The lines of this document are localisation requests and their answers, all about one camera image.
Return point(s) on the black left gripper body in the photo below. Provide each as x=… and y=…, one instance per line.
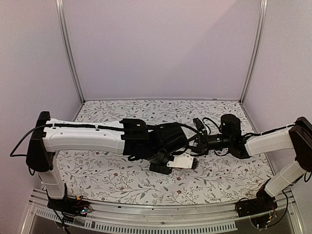
x=153, y=168

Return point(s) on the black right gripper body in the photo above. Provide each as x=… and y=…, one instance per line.
x=202, y=142

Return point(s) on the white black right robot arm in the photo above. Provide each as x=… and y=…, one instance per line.
x=296, y=136

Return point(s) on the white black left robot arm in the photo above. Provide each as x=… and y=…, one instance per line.
x=164, y=147

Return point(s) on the floral patterned table mat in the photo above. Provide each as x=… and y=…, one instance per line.
x=112, y=178

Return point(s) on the front aluminium rail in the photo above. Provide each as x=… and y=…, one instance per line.
x=218, y=218

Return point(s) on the right aluminium frame post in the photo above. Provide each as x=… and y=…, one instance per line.
x=255, y=50

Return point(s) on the aluminium frame post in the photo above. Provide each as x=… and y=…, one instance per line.
x=68, y=49
x=255, y=50

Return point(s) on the left aluminium frame post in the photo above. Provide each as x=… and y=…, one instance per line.
x=68, y=49

